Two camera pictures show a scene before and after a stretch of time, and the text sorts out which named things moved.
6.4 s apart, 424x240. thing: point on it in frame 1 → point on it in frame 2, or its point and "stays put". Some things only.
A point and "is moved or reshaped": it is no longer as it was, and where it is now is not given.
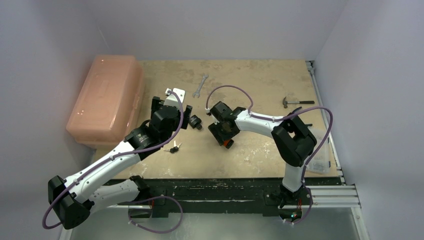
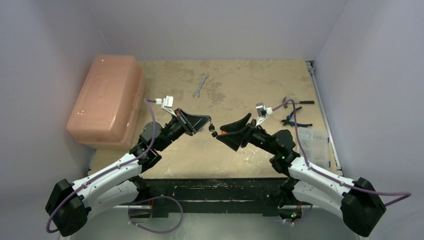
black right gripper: (218, 131) → (247, 134)
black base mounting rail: (228, 197) stays put
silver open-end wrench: (205, 76) stays put
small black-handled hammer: (285, 102) stays put
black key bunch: (174, 149) is moved or reshaped
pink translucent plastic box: (110, 102) stays put
